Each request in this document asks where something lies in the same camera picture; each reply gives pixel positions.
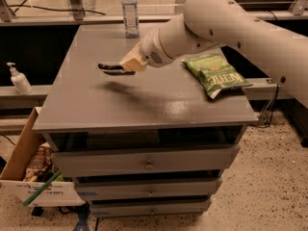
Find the blue clamp under cabinet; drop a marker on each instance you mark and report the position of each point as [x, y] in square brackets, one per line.
[83, 213]

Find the green kettle chips bag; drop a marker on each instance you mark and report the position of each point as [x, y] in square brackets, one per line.
[215, 74]

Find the black rxbar chocolate bar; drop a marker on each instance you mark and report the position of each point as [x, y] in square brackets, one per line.
[115, 69]

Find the green stick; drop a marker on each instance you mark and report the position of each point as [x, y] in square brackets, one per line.
[34, 195]

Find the cardboard box with items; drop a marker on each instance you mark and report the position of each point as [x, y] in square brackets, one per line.
[30, 161]

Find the clear plastic water bottle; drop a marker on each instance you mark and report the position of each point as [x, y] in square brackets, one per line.
[130, 18]

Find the grey drawer cabinet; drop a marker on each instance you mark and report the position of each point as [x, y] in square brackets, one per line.
[151, 143]

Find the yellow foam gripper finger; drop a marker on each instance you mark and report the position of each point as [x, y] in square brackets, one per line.
[134, 60]

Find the white pump soap bottle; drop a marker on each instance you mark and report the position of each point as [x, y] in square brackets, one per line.
[19, 80]

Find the white gripper body with grille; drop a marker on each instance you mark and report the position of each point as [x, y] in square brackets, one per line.
[150, 52]

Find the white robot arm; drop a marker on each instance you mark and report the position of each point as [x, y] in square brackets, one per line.
[207, 24]

